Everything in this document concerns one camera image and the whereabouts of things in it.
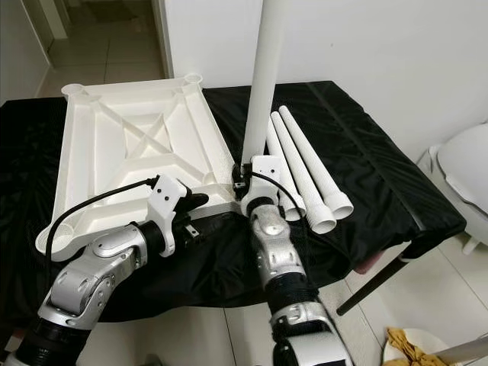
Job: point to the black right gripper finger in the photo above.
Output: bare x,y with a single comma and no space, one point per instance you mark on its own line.
236,179

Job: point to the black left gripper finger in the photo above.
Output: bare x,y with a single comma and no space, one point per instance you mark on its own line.
197,201
211,223

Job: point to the white plastic table top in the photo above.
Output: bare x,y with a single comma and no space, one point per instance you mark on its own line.
137,145

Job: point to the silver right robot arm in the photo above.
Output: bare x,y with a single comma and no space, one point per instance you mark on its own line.
278,259

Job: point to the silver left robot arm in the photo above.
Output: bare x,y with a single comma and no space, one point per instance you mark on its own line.
91,282

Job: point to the grey left robot foot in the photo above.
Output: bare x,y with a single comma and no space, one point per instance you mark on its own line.
154,361

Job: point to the black tablecloth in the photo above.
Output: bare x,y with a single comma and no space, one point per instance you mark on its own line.
389,175

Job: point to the pink stool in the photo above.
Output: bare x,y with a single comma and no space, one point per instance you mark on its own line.
370,265

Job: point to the white round appliance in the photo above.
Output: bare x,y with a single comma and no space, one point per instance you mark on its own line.
461,168

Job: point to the yellow cloth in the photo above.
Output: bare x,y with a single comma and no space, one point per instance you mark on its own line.
412,349

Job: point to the white round basin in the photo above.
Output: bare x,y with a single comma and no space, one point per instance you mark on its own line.
446,335

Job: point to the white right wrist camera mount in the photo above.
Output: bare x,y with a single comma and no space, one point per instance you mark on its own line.
267,166

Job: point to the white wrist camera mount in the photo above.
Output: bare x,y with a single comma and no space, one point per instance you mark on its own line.
168,197
267,166

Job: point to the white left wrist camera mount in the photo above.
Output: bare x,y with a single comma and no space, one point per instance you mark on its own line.
168,197

